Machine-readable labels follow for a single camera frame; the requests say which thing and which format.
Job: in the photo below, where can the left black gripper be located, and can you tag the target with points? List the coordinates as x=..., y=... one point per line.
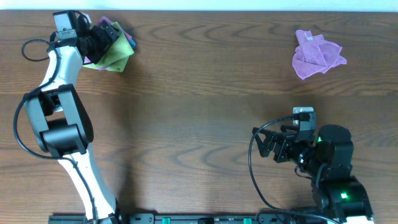
x=106, y=38

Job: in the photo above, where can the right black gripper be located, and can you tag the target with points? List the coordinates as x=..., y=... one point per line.
x=285, y=140

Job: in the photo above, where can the green microfiber cloth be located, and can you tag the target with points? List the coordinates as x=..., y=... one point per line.
x=120, y=49

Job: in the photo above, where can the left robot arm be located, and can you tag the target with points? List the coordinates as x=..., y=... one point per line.
x=60, y=123

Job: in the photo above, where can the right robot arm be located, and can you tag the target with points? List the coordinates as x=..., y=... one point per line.
x=324, y=156

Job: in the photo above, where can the folded purple cloth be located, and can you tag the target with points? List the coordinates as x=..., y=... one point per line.
x=113, y=47

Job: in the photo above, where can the folded green cloth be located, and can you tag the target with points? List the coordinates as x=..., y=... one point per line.
x=117, y=66

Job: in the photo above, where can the folded blue cloth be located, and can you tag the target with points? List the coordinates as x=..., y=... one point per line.
x=132, y=43

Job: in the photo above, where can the crumpled purple cloth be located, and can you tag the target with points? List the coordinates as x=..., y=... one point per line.
x=314, y=54

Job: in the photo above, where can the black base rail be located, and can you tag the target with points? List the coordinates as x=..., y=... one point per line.
x=150, y=218

